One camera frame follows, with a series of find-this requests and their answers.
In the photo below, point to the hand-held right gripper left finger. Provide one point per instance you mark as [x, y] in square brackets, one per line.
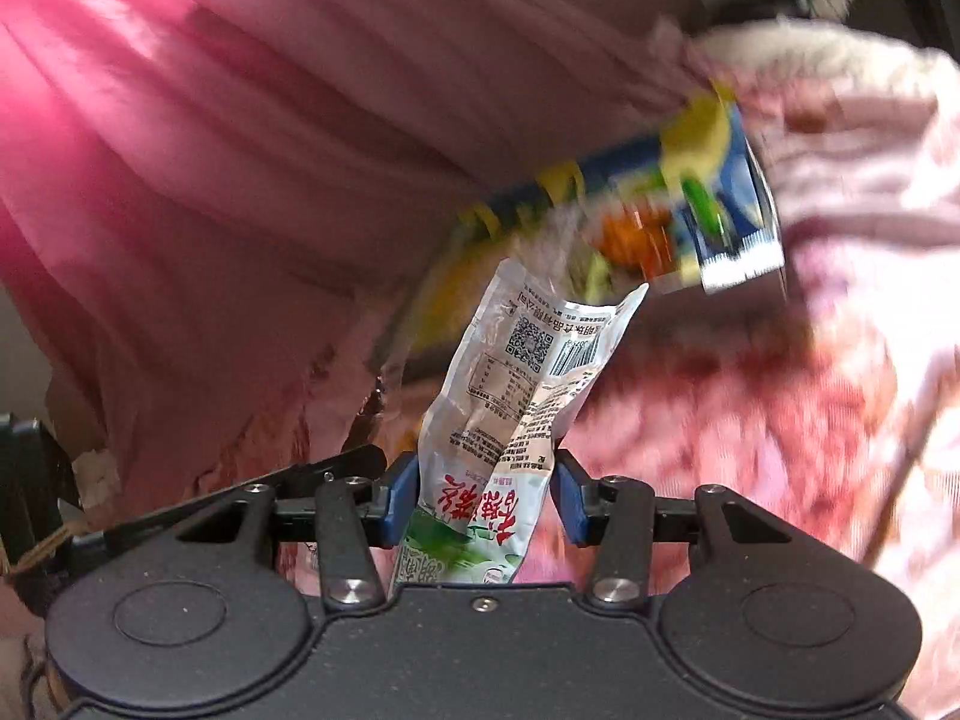
[401, 499]

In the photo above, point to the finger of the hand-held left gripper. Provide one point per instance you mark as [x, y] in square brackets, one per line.
[345, 459]

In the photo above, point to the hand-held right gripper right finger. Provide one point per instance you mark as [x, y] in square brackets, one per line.
[570, 499]

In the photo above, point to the white green snack packet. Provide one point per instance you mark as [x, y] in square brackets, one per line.
[487, 390]

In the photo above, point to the printed cardboard tray box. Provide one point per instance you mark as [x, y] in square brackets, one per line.
[705, 165]

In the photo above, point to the pink floral bedsheet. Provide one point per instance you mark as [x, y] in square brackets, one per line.
[750, 427]

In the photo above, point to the orange snack packet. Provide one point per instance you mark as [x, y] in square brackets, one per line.
[634, 240]

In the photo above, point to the pink cloth bag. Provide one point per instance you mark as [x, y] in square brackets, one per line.
[262, 165]

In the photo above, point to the cream fluffy blanket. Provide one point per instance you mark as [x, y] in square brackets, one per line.
[810, 52]

